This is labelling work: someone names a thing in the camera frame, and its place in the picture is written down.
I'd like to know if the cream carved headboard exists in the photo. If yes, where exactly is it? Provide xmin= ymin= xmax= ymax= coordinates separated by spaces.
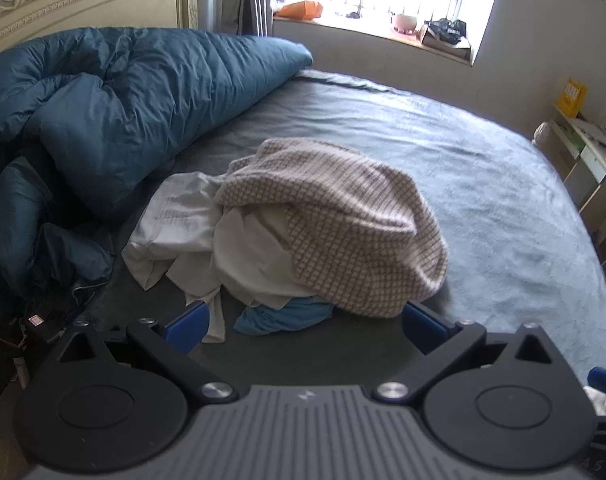
xmin=0 ymin=0 xmax=198 ymax=61

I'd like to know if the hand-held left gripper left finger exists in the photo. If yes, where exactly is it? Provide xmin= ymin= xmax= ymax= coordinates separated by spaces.
xmin=58 ymin=301 xmax=238 ymax=407

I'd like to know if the grey blue bed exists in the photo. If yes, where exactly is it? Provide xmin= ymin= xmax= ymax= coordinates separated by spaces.
xmin=78 ymin=67 xmax=606 ymax=411

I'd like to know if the cream fleece sweater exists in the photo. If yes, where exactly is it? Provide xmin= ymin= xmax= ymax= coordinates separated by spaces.
xmin=165 ymin=205 xmax=334 ymax=343

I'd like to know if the white cloth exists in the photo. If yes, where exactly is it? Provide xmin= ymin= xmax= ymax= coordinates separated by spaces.
xmin=583 ymin=385 xmax=606 ymax=418

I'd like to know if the orange bag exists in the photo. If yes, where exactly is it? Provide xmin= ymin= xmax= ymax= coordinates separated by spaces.
xmin=278 ymin=0 xmax=324 ymax=20

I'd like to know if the yellow box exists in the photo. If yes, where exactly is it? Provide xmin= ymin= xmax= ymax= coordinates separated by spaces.
xmin=555 ymin=77 xmax=588 ymax=118

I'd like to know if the dark bag on sill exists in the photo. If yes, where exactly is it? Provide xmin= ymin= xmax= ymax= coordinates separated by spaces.
xmin=420 ymin=17 xmax=472 ymax=58

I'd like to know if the teal duvet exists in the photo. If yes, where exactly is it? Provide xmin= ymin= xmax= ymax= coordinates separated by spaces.
xmin=0 ymin=26 xmax=314 ymax=311

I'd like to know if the white printed shirt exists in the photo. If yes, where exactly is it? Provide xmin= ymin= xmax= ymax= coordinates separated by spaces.
xmin=122 ymin=171 xmax=228 ymax=291

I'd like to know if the beige houndstooth coat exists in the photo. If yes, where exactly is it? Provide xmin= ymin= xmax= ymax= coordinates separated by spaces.
xmin=214 ymin=137 xmax=450 ymax=318

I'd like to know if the pink pot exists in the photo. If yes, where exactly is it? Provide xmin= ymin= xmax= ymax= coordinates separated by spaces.
xmin=390 ymin=11 xmax=420 ymax=33

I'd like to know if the light blue garment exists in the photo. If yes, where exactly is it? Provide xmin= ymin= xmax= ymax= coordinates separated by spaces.
xmin=233 ymin=296 xmax=336 ymax=336

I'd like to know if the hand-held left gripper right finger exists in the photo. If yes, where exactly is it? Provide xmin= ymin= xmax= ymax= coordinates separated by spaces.
xmin=373 ymin=302 xmax=564 ymax=405

